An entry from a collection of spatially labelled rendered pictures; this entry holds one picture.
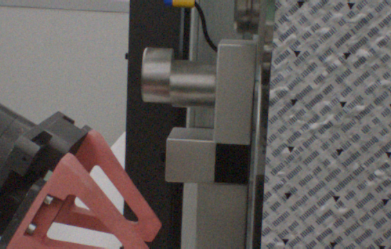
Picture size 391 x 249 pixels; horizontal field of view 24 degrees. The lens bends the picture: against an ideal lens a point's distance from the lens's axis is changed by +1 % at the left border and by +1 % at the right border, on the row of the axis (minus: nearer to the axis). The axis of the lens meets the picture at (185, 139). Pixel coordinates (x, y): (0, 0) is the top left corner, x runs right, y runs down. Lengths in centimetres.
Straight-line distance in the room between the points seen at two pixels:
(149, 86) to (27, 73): 571
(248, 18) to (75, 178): 16
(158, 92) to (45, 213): 15
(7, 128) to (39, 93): 577
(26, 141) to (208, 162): 16
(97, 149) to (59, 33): 567
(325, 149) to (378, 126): 3
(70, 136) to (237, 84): 13
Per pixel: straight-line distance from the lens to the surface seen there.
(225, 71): 62
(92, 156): 60
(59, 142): 55
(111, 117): 626
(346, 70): 55
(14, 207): 56
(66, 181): 52
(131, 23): 89
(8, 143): 55
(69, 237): 123
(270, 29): 55
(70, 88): 628
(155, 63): 64
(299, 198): 57
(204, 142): 63
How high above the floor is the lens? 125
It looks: 10 degrees down
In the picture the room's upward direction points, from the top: 2 degrees clockwise
